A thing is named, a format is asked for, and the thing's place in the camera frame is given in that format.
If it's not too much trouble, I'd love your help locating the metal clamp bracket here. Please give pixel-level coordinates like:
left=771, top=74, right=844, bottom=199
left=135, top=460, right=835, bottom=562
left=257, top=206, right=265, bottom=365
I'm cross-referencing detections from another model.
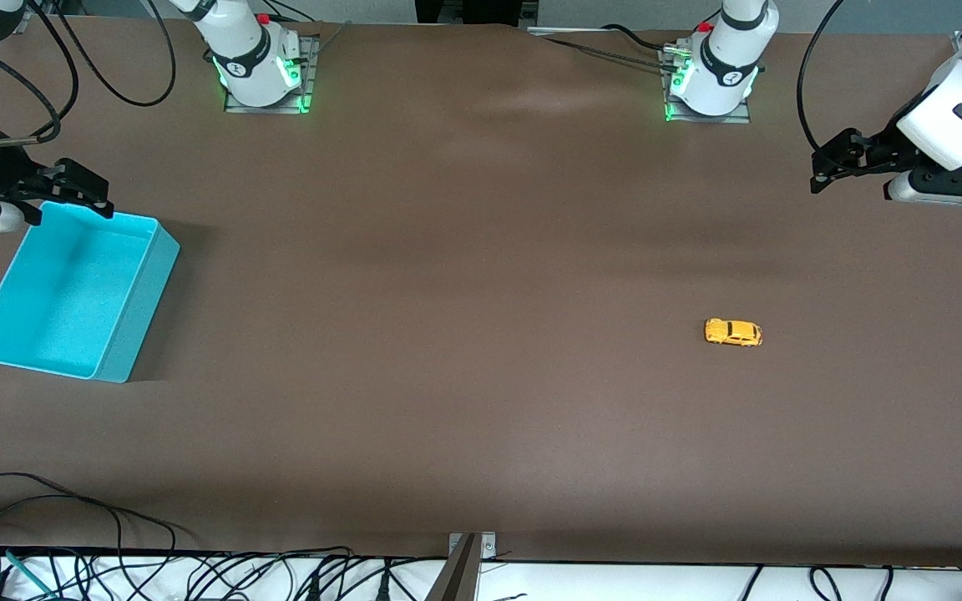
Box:
left=448, top=532, right=498, bottom=561

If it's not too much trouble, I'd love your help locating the thick black looping cable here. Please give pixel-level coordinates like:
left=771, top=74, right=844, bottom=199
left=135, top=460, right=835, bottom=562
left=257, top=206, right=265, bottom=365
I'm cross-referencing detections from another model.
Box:
left=45, top=0, right=178, bottom=109

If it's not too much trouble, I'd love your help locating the black box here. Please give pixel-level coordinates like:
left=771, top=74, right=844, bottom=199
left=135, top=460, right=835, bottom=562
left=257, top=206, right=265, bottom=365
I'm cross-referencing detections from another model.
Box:
left=414, top=0, right=541, bottom=26

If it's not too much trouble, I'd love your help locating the grey metal camera post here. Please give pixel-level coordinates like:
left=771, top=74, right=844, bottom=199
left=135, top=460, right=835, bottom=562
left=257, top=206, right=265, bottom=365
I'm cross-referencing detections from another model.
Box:
left=423, top=534, right=483, bottom=601

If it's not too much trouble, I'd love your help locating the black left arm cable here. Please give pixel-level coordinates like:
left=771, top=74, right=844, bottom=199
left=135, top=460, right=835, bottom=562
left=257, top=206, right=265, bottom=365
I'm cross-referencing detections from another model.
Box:
left=796, top=0, right=851, bottom=158

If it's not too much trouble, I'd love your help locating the grey metal strip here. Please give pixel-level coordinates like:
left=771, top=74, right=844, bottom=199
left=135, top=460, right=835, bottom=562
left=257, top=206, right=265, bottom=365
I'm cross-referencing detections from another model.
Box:
left=526, top=25, right=617, bottom=39

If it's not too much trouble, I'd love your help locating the brown table cover sheet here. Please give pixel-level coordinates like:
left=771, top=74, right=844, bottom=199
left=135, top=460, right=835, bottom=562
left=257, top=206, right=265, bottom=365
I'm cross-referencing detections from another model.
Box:
left=0, top=15, right=962, bottom=568

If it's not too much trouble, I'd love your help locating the black base supply cable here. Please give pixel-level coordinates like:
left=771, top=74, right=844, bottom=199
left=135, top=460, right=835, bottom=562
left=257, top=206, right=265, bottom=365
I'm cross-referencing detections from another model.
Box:
left=531, top=23, right=684, bottom=74

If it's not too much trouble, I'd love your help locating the turquoise plastic bin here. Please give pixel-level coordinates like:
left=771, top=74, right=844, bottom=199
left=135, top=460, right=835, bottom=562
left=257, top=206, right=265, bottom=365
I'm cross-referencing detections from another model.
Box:
left=0, top=200, right=181, bottom=384

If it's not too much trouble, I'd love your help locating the yellow beetle toy car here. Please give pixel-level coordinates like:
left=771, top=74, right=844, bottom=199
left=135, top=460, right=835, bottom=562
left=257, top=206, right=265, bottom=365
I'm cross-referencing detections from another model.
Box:
left=704, top=318, right=763, bottom=347

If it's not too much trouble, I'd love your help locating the long black floor cable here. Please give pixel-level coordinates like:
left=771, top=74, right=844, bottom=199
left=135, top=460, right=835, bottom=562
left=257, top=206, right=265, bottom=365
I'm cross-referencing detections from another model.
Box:
left=0, top=472, right=179, bottom=601

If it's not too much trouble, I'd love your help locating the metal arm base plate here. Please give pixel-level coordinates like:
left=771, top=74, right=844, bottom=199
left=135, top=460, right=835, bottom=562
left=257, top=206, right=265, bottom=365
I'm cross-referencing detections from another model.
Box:
left=661, top=46, right=754, bottom=125
left=224, top=35, right=320, bottom=115

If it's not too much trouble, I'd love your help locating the teal thin cable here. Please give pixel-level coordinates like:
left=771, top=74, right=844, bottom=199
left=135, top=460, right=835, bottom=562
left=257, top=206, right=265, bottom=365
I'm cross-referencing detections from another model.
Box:
left=3, top=548, right=58, bottom=598

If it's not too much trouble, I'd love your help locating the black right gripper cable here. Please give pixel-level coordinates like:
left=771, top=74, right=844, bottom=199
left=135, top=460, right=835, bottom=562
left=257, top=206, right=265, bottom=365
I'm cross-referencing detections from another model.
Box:
left=0, top=0, right=80, bottom=149

